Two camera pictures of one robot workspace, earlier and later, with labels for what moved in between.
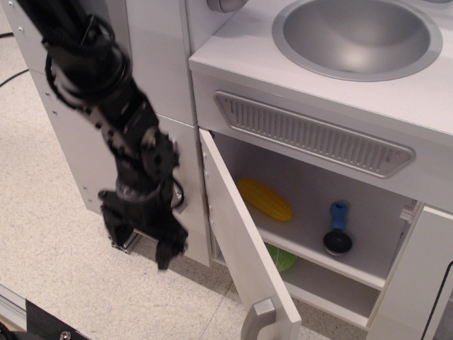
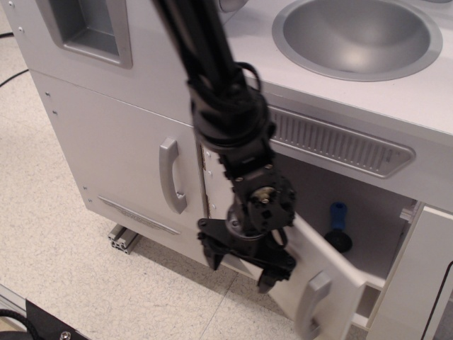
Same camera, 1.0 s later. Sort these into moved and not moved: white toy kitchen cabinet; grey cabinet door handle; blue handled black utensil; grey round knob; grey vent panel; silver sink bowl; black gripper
Moved: grey cabinet door handle; black gripper
Not moved: silver sink bowl; white toy kitchen cabinet; grey round knob; blue handled black utensil; grey vent panel
